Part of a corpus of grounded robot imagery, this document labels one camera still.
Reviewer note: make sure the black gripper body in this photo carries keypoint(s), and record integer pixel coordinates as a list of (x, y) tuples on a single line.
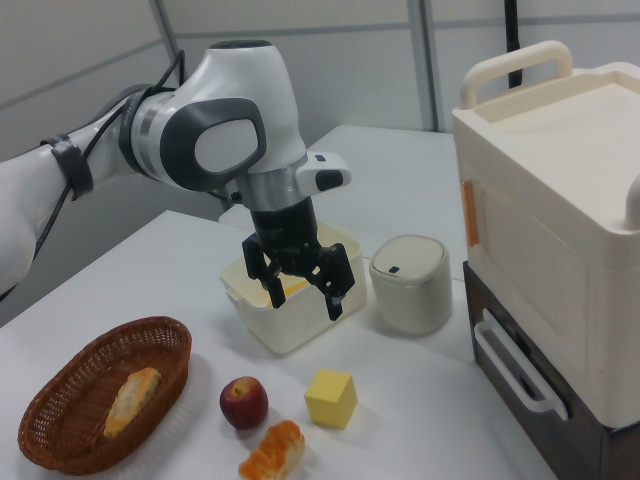
[(285, 230)]

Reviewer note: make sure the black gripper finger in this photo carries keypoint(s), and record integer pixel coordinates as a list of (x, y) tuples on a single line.
[(334, 275), (265, 267)]

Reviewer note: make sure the yellow cube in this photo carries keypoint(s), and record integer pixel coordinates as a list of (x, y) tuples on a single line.
[(327, 402)]

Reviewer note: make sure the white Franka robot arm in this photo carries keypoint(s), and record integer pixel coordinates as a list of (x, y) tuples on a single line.
[(225, 100)]

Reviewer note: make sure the yellow toy banana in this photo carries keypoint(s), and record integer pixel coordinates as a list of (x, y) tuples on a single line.
[(295, 286)]

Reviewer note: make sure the white open plastic box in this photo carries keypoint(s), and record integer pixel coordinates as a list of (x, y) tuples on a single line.
[(300, 330)]

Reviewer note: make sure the small cream lidded bin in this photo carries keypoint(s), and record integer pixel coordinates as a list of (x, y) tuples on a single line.
[(410, 300)]

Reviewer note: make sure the red toy apple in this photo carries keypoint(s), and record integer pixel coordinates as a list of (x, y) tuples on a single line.
[(244, 402)]

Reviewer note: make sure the orange topped toy bread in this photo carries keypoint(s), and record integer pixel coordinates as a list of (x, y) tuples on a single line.
[(272, 452)]

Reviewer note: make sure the toy bread roll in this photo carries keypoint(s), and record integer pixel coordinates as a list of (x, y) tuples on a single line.
[(131, 400)]

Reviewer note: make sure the cream plastic crate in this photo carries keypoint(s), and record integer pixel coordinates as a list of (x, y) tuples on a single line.
[(540, 250)]

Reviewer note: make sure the brown wicker basket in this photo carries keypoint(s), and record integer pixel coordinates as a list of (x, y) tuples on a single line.
[(55, 430)]

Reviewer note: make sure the dark brown drawer crate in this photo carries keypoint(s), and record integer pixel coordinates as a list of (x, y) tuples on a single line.
[(590, 450)]

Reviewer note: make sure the black camera stand pole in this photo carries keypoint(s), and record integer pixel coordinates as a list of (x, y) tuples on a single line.
[(512, 40)]

